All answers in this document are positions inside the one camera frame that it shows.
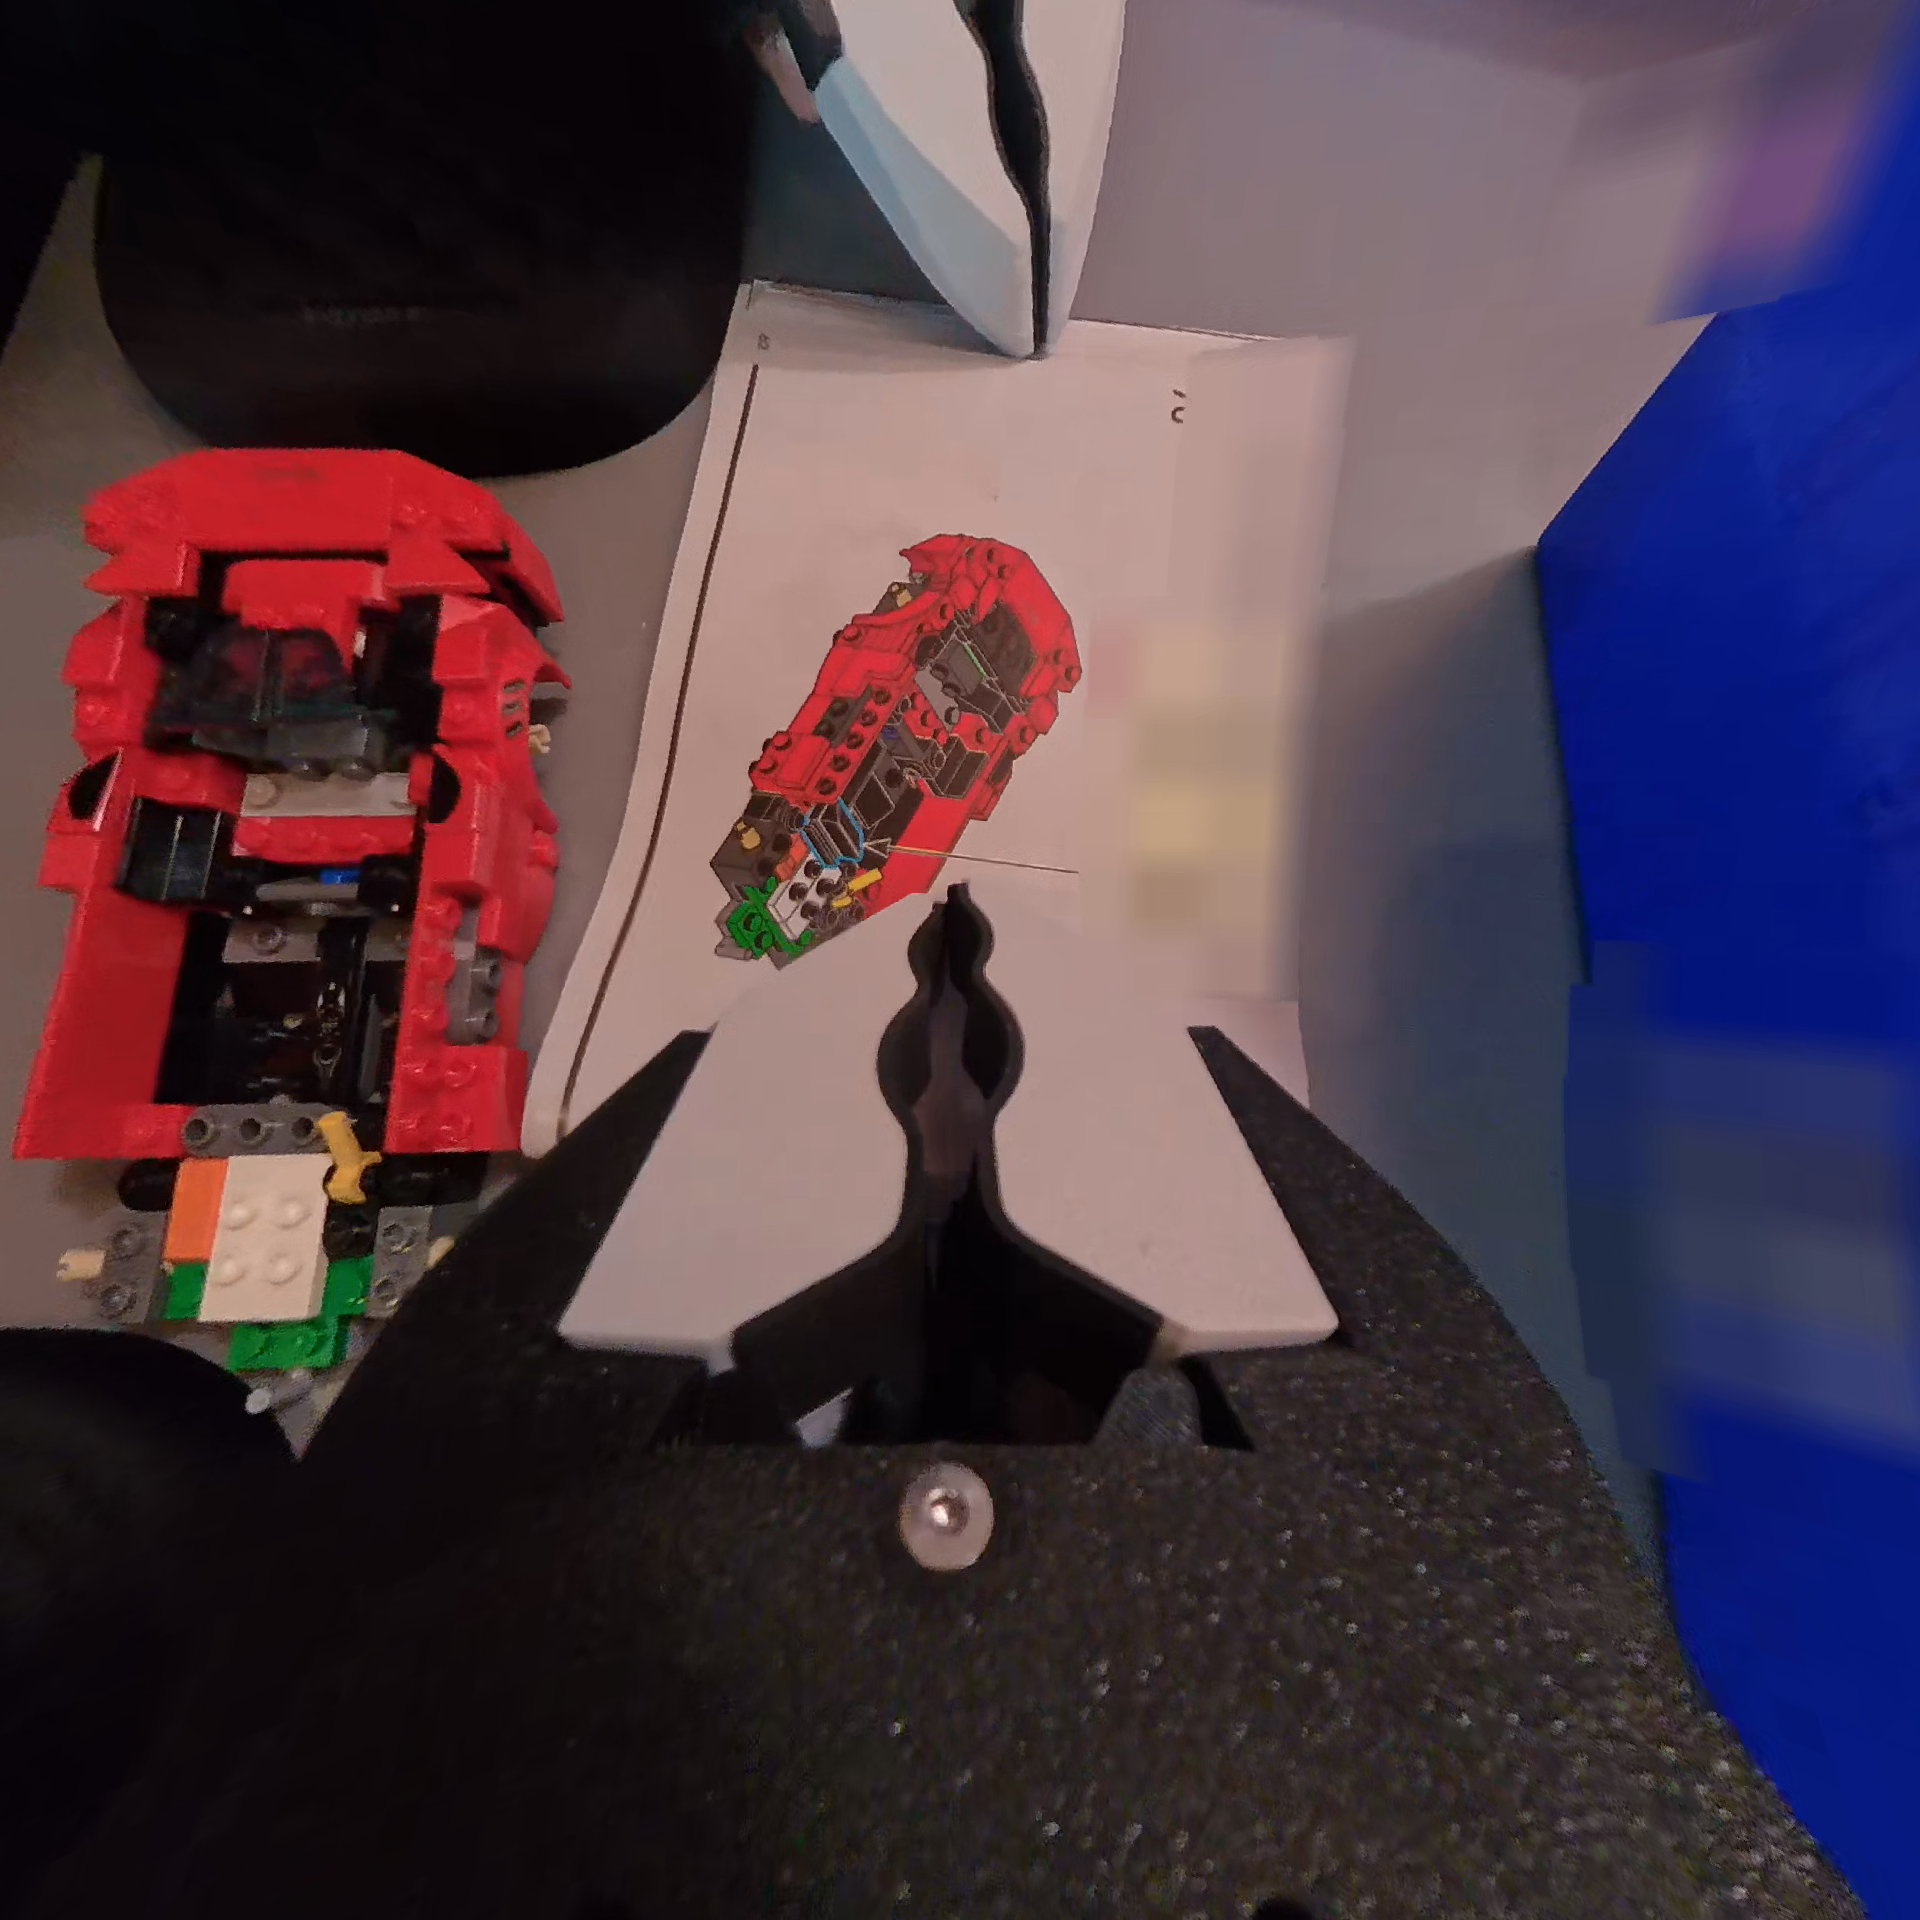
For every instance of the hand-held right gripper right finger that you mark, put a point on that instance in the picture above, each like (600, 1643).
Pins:
(1155, 1186)

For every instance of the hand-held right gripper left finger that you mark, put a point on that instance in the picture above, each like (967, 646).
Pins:
(750, 1172)

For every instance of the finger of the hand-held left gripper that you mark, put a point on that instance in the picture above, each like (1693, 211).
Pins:
(1080, 135)
(931, 135)

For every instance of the lego instruction booklet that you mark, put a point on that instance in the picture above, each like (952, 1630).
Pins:
(839, 494)

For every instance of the red lego car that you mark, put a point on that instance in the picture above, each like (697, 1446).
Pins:
(465, 839)

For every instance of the blue plastic bin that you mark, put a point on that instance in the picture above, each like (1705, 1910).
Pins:
(1724, 675)

